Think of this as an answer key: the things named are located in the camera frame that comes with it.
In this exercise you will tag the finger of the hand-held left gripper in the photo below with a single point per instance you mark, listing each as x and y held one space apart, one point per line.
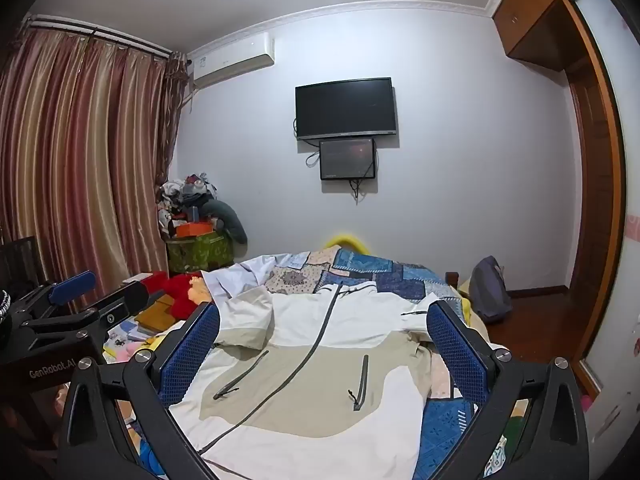
75 284
125 302

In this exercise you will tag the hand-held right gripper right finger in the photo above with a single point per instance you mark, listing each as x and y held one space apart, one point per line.
452 350

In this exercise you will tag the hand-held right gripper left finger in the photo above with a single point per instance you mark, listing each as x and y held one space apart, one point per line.
192 355

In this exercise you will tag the white and beige jacket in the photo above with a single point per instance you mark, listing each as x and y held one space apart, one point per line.
310 370

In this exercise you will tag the pile of clothes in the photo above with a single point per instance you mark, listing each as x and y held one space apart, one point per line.
180 197

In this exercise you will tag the pile of books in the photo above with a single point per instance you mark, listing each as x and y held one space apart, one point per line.
150 317

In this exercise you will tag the yellow bed sheet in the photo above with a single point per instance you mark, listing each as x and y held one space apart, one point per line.
466 305

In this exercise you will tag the red plush toy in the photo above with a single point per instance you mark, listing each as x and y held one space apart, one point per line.
172 292

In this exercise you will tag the black chair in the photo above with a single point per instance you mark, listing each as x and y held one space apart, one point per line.
20 260

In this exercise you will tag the grey bag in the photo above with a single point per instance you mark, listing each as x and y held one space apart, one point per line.
489 290

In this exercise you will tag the white cloth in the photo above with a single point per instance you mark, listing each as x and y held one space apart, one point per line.
240 272

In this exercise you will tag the orange box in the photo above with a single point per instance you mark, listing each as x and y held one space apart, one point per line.
192 229

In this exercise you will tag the blue patchwork blanket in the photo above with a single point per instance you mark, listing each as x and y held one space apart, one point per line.
380 272

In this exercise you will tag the striped red curtain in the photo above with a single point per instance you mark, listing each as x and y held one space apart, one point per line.
85 160

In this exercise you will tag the grey plush toy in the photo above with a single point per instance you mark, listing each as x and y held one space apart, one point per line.
225 215

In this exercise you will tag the yellow headboard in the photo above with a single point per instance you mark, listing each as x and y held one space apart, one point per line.
345 238

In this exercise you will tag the small black monitor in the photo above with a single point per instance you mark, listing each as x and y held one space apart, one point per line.
347 158

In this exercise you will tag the wooden wardrobe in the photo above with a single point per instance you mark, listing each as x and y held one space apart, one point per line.
597 185

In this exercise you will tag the white air conditioner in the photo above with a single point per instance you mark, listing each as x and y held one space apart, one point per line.
232 60

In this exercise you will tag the wooden overhead cabinet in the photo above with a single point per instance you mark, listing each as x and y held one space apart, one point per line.
535 10

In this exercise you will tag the wooden bed post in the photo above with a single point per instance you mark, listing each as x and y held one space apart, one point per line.
452 278

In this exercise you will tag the curtain rail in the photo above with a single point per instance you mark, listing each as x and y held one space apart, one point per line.
100 35

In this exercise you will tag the black wall television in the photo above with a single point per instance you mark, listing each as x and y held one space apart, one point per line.
345 107

